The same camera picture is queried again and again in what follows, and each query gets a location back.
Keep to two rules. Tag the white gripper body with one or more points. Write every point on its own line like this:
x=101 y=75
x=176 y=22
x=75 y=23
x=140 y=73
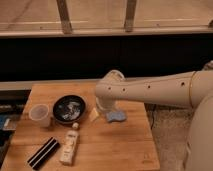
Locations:
x=104 y=104

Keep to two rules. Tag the black ceramic bowl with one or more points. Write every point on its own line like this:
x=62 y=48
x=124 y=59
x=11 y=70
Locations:
x=69 y=109

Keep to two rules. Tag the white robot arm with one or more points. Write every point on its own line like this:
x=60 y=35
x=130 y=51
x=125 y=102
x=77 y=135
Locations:
x=190 y=89

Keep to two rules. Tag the blue sponge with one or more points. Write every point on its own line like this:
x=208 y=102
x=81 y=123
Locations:
x=116 y=116

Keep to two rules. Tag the small yellow block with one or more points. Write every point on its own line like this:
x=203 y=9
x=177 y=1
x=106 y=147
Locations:
x=93 y=115

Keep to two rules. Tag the white plastic bottle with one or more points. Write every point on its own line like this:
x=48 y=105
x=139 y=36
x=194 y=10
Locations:
x=70 y=145

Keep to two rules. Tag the clear plastic cup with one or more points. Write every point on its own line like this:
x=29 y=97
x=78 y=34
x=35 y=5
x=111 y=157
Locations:
x=40 y=114

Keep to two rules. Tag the black striped box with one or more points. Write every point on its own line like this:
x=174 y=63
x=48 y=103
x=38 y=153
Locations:
x=41 y=156

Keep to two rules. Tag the right metal frame post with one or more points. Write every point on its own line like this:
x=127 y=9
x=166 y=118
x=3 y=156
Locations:
x=130 y=15

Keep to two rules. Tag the metal frame post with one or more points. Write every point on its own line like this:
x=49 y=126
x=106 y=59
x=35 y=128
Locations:
x=64 y=16
x=130 y=15

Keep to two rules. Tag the left metal frame post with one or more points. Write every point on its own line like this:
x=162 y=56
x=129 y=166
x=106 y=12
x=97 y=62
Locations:
x=64 y=16

